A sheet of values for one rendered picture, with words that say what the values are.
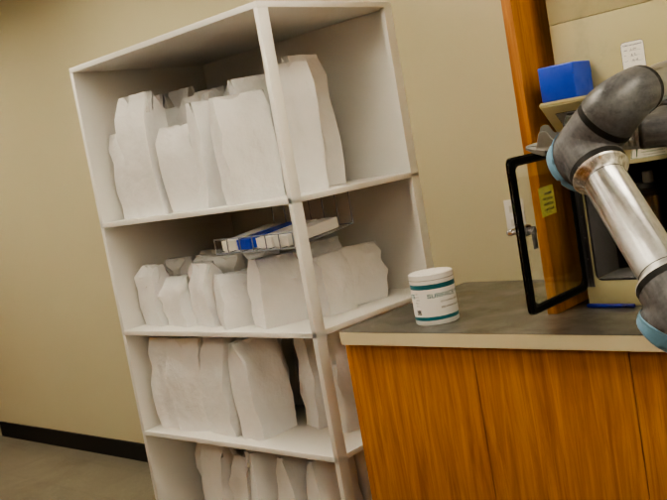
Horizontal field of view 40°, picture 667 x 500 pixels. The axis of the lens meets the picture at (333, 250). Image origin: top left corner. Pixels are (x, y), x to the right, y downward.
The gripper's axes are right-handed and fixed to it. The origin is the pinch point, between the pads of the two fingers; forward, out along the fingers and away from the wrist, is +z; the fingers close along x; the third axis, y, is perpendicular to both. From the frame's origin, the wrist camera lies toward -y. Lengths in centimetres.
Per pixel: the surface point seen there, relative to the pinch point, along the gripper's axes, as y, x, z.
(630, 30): 13.4, -37.1, -21.5
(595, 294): -53, -17, -7
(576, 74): 6.5, -28.9, -8.1
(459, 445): -84, 11, 31
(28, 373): -192, -153, 365
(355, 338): -59, -7, 62
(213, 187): -29, -57, 125
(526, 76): 4.7, -36.6, 5.9
